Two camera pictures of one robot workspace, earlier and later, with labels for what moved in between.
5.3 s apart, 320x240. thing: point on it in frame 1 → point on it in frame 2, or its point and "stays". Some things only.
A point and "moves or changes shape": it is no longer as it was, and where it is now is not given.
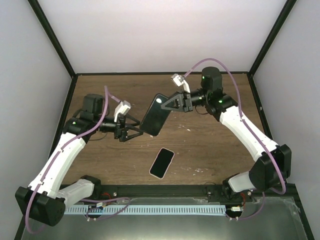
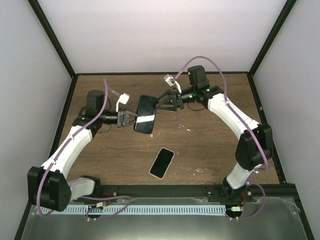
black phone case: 156,116 moves or changes shape
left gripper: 122,134 → 125,122
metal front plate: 267,218 stays
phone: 161,163 stays
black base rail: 123,193 stays
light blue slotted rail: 146,210 stays
